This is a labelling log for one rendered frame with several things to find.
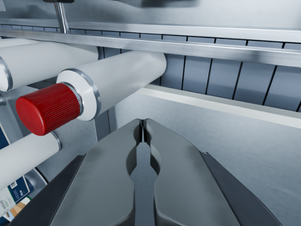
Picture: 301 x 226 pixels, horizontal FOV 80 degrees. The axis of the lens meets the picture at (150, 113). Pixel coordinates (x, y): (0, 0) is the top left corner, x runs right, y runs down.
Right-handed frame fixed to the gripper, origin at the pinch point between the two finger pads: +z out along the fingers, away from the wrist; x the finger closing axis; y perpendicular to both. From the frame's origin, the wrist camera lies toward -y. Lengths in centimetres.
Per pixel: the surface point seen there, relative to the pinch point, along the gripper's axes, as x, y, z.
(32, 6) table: -25.7, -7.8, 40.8
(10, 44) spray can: -19.7, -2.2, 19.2
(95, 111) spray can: -4.2, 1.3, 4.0
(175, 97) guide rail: 4.8, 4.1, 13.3
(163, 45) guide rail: 2.3, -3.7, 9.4
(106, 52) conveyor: -6.3, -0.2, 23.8
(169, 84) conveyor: 4.5, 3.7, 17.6
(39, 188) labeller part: -45, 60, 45
